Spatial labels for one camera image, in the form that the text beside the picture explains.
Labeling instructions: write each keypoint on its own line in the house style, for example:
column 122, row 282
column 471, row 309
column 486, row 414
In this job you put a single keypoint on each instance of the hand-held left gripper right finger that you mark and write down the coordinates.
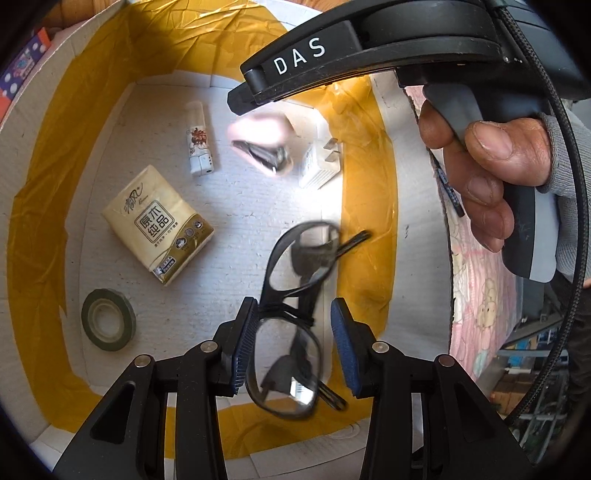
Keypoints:
column 344, row 350

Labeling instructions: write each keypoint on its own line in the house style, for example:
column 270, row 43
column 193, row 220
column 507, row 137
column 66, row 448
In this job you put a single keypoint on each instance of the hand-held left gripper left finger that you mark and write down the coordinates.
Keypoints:
column 242, row 350

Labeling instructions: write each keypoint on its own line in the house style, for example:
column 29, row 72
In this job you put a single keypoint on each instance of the black frame glasses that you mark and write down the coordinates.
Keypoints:
column 277, row 308

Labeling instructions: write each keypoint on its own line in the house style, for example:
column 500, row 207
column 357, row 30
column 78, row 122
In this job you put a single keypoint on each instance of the white cardboard box yellow tape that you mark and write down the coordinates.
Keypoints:
column 207, row 258

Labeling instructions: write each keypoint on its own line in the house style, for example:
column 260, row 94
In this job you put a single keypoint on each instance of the beige tissue packet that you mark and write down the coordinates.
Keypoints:
column 157, row 226

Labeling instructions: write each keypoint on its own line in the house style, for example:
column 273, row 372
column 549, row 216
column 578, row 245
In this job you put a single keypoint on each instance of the green tape roll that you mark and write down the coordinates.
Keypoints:
column 87, row 318

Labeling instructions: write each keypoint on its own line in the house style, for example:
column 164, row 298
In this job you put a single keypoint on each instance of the white charger plug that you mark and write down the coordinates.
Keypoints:
column 318, row 173

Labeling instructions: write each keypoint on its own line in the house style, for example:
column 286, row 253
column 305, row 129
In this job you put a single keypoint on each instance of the pink metal clipper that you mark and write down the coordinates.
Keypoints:
column 258, row 129

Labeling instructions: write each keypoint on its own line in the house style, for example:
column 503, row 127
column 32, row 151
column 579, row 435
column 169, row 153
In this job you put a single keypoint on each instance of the white floral printed lighter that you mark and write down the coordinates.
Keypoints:
column 199, row 138

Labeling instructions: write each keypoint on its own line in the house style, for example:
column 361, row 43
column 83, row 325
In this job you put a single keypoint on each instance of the person's right forearm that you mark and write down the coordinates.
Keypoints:
column 567, row 221

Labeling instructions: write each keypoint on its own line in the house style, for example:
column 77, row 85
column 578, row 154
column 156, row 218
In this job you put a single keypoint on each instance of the person's right hand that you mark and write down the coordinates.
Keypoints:
column 508, row 152

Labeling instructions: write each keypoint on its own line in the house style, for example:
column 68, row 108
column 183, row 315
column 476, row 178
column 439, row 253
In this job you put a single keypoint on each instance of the pink printed blanket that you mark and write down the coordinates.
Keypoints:
column 480, row 286

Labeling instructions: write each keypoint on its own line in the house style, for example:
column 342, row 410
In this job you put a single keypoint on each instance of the black marker pen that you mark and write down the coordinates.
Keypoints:
column 455, row 198

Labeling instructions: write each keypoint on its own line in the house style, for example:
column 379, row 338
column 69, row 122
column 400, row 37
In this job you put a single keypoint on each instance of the cluttered storage shelf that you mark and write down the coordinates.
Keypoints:
column 535, row 369

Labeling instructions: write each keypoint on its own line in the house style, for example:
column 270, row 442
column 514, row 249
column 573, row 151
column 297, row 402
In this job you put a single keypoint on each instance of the blue dotted colourful box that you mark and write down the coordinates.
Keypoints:
column 23, row 64

